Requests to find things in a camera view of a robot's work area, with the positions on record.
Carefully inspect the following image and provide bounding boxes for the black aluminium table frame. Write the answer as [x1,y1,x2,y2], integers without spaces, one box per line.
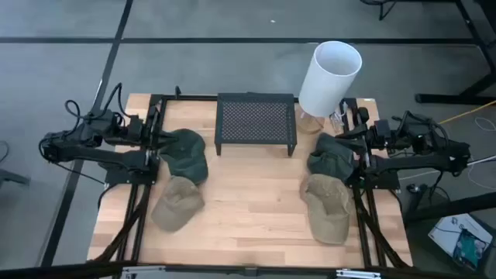
[87,85,414,279]

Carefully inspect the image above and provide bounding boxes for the thick white cable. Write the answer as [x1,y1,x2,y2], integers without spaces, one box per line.
[398,153,496,191]

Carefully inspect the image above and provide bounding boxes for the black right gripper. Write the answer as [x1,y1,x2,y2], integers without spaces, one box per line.
[335,108,391,156]

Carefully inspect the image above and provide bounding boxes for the grey chair leg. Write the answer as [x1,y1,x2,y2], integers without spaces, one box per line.
[0,168,31,189]

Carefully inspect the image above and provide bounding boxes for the tan baseball cap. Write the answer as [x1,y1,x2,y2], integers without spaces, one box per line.
[300,173,353,246]
[150,176,205,233]

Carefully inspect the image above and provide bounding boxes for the round wooden lamp base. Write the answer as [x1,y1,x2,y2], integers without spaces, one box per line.
[294,108,326,136]

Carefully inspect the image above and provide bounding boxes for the black perforated metal rack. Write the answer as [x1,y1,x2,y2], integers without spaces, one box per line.
[214,91,298,158]

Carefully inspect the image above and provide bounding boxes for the silver metal bracket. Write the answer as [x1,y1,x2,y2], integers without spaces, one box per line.
[122,265,171,279]
[336,269,381,279]

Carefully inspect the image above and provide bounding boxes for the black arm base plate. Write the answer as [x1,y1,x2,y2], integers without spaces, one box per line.
[346,168,401,191]
[104,154,160,186]

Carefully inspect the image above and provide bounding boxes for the green circuit board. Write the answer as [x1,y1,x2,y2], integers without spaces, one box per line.
[452,229,490,270]

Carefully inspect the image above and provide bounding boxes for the black desk leg frame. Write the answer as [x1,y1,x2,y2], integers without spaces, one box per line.
[415,0,496,106]

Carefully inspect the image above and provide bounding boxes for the clear lamp cord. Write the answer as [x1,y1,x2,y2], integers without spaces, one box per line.
[329,110,348,135]

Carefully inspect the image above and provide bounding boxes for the dark green baseball cap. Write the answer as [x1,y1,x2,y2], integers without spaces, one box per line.
[306,133,354,183]
[158,128,209,186]

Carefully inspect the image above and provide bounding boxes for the yellow extension cable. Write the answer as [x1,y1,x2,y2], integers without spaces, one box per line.
[437,99,496,126]

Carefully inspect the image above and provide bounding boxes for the white cylindrical lamp shade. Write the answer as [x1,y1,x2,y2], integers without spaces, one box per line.
[298,40,363,119]

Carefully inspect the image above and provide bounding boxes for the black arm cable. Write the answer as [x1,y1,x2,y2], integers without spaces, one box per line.
[391,110,450,156]
[64,81,131,125]

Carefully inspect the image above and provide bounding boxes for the black floor beam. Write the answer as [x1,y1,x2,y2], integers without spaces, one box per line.
[402,191,496,225]

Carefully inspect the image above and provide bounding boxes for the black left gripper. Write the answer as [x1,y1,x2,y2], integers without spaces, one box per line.
[129,106,180,150]

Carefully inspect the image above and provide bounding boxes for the white paper box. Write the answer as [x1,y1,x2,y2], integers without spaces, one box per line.
[428,212,494,268]

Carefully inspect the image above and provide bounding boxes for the thin white cable loop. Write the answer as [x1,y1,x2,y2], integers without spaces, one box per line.
[474,115,496,133]

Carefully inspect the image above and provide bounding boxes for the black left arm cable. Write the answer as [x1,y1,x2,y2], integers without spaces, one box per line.
[64,81,131,125]

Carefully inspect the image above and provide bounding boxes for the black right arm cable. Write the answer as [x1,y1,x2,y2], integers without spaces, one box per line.
[391,110,450,156]

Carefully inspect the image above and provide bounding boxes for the black front crossbeam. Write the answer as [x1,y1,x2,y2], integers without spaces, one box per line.
[0,260,496,279]

